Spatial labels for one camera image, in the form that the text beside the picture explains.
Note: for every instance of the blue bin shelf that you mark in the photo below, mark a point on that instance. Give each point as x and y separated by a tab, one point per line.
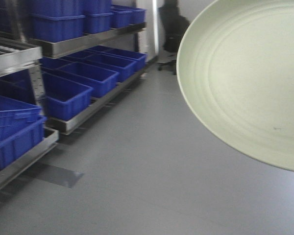
56	29
65	98

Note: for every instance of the blue bin upper shelf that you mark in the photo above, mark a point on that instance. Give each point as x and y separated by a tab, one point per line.
56	29

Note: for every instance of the blue bin bottom near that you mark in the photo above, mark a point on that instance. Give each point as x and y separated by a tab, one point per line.
19	143

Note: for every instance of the far steel shelf rack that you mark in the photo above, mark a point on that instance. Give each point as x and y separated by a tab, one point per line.
63	48

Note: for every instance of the blue bin lower shelf front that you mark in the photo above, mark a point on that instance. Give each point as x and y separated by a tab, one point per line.
65	98

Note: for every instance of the green round plate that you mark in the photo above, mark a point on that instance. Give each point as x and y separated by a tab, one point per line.
235	69

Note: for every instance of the black office chair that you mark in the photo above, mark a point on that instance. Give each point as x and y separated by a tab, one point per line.
174	25

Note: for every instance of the near steel shelf rack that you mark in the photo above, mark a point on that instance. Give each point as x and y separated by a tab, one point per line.
18	56

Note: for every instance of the steel shelf rack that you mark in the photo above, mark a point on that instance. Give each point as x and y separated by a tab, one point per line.
63	48
18	56

